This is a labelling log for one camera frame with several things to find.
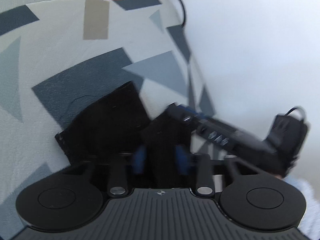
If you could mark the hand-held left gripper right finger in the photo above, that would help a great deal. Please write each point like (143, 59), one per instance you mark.
(181, 161)

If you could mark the geometric patterned bed sheet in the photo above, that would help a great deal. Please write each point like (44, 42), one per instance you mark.
(62, 55)

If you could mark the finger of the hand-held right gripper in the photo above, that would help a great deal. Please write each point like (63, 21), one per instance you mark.
(185, 113)

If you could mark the black fleece pants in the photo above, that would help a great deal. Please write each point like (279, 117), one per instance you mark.
(107, 122)

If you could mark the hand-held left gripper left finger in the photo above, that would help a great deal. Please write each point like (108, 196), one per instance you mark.
(138, 161)

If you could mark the person's right forearm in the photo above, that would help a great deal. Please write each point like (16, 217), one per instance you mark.
(305, 200)

